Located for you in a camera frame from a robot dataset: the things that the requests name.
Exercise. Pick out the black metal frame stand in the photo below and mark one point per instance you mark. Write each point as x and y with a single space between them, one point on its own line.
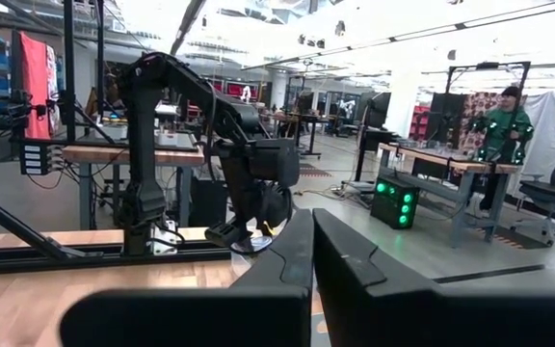
487 65

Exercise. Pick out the computer tower green lights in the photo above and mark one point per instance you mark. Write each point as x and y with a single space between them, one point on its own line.
388 207

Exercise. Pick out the black aluminium table frame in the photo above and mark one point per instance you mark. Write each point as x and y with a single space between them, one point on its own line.
65 262

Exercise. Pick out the black labelled hub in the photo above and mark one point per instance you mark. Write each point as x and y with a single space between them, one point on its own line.
34 159

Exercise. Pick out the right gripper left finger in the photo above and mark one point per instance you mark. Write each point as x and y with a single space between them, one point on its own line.
186 318

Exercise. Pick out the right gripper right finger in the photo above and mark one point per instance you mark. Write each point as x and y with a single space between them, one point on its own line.
403 313

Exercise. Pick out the black table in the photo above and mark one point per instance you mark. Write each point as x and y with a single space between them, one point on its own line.
306 118

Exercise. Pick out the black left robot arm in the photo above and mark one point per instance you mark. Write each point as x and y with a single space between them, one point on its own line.
140 144

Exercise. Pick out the patterned panel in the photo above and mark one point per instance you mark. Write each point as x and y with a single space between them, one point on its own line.
475 111

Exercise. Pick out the black computer case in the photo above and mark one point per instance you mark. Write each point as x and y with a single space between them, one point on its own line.
207 202

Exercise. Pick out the wooden workbench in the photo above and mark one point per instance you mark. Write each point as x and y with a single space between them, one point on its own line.
451 164
113 155

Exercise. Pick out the white lid bagel seasoning jar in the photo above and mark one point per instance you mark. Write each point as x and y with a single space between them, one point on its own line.
258 244

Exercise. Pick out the red cloth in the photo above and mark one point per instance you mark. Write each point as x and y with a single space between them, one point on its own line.
36 87

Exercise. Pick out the black monitor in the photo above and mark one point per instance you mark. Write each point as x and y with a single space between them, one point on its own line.
378 111

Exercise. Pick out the person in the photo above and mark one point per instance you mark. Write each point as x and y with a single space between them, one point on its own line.
499 130

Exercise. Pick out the black camera on mount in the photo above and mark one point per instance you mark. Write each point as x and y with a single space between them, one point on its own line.
7 120

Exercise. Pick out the black vertical post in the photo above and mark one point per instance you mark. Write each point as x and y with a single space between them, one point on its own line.
99 48
69 72

